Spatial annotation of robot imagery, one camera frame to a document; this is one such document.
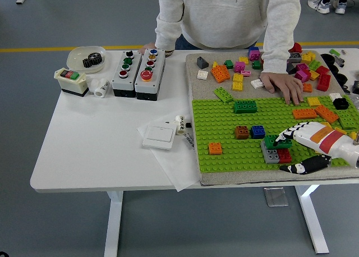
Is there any person's right hand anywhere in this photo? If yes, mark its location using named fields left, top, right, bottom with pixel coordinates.
left=137, top=43, right=157, bottom=56

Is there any person's left hand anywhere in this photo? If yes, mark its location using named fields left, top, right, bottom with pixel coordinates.
left=259, top=71, right=305, bottom=105

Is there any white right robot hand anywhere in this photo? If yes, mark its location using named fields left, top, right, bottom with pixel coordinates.
left=274, top=121, right=357, bottom=175

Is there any dark green 2x4 brick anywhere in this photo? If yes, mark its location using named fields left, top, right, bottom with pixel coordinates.
left=233, top=99, right=259, bottom=114
left=263, top=135, right=294, bottom=150

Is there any blue 2x2 brick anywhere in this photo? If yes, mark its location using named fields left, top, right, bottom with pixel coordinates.
left=250, top=124, right=266, bottom=139

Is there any brown 2x2 brick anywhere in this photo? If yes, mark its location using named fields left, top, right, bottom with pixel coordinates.
left=234, top=125, right=251, bottom=140

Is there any lime green studded baseplate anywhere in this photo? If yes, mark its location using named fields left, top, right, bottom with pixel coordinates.
left=191, top=98, right=359, bottom=173

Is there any large yellow brick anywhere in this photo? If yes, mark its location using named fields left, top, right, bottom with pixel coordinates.
left=301, top=51, right=317, bottom=65

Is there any red 2x4 brick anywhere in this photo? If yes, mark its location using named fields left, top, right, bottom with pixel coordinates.
left=277, top=148, right=293, bottom=164
left=317, top=74, right=332, bottom=91

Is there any black brick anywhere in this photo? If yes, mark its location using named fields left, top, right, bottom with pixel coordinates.
left=332, top=97, right=350, bottom=111

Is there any wide orange brick block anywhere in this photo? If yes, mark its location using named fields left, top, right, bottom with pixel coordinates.
left=210, top=65, right=231, bottom=84

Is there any orange 2x2 brick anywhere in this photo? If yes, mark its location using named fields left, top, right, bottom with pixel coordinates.
left=208, top=142, right=223, bottom=156

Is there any green square plate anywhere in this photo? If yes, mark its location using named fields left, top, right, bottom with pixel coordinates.
left=337, top=101, right=359, bottom=130

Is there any grey emergency-stop button box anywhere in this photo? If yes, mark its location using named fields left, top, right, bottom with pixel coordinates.
left=134, top=48, right=166, bottom=102

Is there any grey four-button control box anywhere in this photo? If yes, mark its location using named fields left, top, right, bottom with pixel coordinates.
left=111, top=49, right=143, bottom=98

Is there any green 2x4 flat plate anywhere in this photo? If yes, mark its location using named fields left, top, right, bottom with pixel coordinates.
left=213, top=88, right=235, bottom=103

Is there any white pipe tee fitting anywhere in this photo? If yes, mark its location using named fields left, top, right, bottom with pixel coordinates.
left=88, top=77, right=111, bottom=98

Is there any white oval bowl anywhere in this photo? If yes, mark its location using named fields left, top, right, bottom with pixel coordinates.
left=66, top=45, right=108, bottom=74

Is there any silver floor plate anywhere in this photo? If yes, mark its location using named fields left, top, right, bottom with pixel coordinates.
left=263, top=186, right=289, bottom=208

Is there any grey-brown mat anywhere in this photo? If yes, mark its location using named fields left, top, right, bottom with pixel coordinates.
left=185, top=48, right=359, bottom=186

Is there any white table leg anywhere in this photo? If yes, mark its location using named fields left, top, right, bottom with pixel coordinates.
left=294, top=185, right=330, bottom=255
left=103, top=191, right=125, bottom=257

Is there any small white pipe coupling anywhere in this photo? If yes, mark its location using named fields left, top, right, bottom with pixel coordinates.
left=174, top=114, right=187, bottom=135

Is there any person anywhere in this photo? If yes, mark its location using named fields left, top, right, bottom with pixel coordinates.
left=154, top=0, right=308, bottom=74
left=307, top=0, right=355, bottom=15

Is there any white printed label strip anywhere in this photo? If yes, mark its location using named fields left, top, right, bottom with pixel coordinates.
left=182, top=132, right=197, bottom=152

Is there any white paper sheet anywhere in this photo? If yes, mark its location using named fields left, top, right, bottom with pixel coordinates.
left=136, top=115, right=203, bottom=192

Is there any cream red-green switch box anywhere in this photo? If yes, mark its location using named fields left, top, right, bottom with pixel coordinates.
left=53, top=67, right=88, bottom=98

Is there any white wall switch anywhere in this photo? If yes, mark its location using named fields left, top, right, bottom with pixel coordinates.
left=142, top=119, right=177, bottom=150

